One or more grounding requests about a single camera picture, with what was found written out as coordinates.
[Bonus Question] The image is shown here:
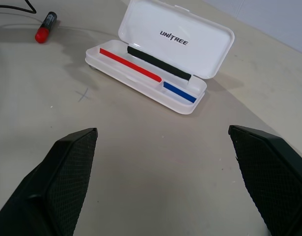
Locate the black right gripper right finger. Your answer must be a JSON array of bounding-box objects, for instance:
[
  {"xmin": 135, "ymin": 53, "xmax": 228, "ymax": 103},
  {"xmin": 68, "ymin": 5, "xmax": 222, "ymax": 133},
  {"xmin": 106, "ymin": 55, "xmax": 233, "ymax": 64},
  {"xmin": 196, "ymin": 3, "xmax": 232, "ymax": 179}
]
[{"xmin": 228, "ymin": 124, "xmax": 302, "ymax": 236}]

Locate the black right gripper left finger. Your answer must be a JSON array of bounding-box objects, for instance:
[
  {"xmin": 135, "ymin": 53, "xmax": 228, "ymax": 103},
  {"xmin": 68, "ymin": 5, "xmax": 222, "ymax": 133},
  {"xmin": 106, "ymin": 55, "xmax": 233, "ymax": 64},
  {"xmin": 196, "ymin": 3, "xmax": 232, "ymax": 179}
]
[{"xmin": 0, "ymin": 127, "xmax": 98, "ymax": 236}]

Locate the black marker with red cap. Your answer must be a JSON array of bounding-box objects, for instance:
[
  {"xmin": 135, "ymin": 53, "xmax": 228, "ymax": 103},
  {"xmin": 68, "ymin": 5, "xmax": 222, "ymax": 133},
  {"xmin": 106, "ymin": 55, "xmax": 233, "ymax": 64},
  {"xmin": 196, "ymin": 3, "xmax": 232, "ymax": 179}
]
[{"xmin": 34, "ymin": 11, "xmax": 59, "ymax": 44}]

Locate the white rectangular box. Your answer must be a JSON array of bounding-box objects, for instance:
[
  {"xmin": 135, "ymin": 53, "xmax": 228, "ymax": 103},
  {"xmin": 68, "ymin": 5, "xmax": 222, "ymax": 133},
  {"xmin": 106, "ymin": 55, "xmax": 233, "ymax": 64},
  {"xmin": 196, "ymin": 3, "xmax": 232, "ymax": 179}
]
[{"xmin": 84, "ymin": 0, "xmax": 235, "ymax": 116}]

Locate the blue pen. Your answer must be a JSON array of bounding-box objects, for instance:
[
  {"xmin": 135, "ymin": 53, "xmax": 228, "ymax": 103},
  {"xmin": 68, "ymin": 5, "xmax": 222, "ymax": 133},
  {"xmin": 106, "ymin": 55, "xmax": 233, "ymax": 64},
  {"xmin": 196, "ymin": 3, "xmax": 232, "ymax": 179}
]
[{"xmin": 162, "ymin": 81, "xmax": 197, "ymax": 103}]

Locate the red pen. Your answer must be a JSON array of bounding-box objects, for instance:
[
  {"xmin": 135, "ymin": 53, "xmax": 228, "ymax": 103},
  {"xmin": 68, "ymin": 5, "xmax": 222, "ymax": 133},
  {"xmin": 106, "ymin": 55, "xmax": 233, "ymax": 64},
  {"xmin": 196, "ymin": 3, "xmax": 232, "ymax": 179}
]
[{"xmin": 99, "ymin": 48, "xmax": 163, "ymax": 83}]

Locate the black pen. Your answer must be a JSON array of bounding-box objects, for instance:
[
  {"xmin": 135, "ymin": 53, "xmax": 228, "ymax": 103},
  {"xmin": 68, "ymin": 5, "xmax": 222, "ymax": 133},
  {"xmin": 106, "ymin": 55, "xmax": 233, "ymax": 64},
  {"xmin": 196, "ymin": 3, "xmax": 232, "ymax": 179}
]
[{"xmin": 127, "ymin": 45, "xmax": 192, "ymax": 83}]

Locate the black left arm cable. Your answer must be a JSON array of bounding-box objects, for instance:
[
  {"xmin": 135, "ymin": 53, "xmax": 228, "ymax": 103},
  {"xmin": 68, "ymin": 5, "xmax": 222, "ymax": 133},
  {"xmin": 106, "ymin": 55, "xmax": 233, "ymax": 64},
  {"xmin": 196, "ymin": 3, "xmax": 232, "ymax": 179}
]
[{"xmin": 0, "ymin": 0, "xmax": 37, "ymax": 15}]

